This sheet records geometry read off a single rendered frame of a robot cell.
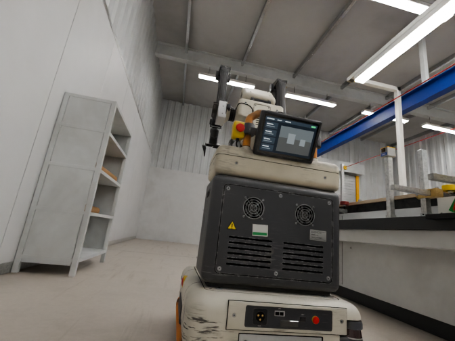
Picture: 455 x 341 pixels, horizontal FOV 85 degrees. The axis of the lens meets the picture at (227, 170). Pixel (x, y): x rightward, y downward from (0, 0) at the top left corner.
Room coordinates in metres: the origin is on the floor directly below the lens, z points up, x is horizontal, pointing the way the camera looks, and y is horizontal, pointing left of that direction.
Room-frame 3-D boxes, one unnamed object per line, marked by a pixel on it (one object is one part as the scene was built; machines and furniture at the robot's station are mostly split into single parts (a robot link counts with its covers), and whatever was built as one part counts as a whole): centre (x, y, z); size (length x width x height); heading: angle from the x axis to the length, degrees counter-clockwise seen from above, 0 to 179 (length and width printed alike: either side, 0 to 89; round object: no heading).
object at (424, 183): (1.49, -1.22, 0.89); 0.04 x 0.04 x 0.48; 10
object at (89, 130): (2.56, 1.41, 0.78); 0.90 x 0.45 x 1.55; 10
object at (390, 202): (1.74, -1.17, 0.93); 0.05 x 0.04 x 0.45; 10
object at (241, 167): (1.12, -0.19, 0.59); 0.55 x 0.34 x 0.83; 100
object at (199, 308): (1.21, -0.17, 0.16); 0.67 x 0.64 x 0.25; 10
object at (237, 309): (0.89, -0.25, 0.23); 0.41 x 0.02 x 0.08; 100
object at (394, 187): (1.44, -1.17, 0.83); 0.43 x 0.03 x 0.04; 100
